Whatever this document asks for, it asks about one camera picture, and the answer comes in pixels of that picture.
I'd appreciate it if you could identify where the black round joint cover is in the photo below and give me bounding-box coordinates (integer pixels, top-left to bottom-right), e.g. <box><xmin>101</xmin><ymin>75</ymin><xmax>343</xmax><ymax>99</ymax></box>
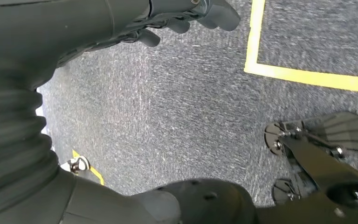
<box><xmin>156</xmin><ymin>178</ymin><xmax>258</xmax><ymax>224</ymax></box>

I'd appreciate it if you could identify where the yellow floor tape square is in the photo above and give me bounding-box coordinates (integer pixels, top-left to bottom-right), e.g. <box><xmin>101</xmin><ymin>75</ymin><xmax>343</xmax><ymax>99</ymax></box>
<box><xmin>71</xmin><ymin>149</ymin><xmax>105</xmax><ymax>186</ymax></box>
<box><xmin>244</xmin><ymin>0</ymin><xmax>358</xmax><ymax>95</ymax></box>

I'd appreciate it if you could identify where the black and white sneaker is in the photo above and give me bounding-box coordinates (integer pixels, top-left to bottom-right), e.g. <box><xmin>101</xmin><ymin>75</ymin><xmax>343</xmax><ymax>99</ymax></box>
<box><xmin>60</xmin><ymin>156</ymin><xmax>90</xmax><ymax>174</ymax></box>

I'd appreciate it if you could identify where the black robot leg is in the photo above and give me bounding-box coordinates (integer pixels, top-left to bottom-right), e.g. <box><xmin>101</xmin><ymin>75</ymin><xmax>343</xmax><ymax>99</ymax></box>
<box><xmin>256</xmin><ymin>136</ymin><xmax>358</xmax><ymax>224</ymax></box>

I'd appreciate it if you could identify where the black robot foot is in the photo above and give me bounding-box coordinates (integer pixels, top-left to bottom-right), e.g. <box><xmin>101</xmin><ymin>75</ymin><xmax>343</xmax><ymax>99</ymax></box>
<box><xmin>264</xmin><ymin>111</ymin><xmax>358</xmax><ymax>206</ymax></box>

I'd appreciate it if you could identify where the ribbed grey left arm sleeve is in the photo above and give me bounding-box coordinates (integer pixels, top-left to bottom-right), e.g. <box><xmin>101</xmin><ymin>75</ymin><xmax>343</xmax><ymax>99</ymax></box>
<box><xmin>0</xmin><ymin>88</ymin><xmax>61</xmax><ymax>203</ymax></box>

